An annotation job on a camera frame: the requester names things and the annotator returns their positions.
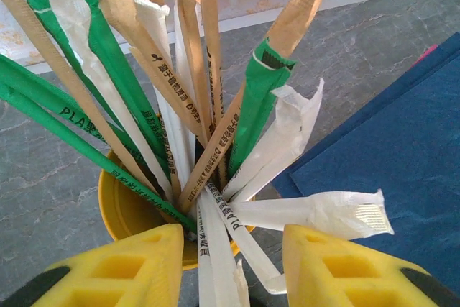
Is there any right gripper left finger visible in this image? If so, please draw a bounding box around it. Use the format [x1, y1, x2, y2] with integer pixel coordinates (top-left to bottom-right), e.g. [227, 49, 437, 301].
[0, 223, 185, 307]

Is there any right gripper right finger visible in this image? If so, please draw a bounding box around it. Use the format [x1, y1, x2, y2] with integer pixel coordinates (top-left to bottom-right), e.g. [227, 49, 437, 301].
[283, 224, 460, 307]

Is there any yellow straw holder cup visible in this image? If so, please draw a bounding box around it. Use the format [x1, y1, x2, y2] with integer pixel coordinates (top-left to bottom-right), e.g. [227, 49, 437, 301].
[98, 112, 256, 271]

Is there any green wrapped straw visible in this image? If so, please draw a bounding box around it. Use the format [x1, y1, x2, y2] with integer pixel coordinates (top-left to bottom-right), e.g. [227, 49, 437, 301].
[0, 82, 198, 234]
[0, 53, 144, 164]
[226, 37, 298, 180]
[24, 0, 172, 180]

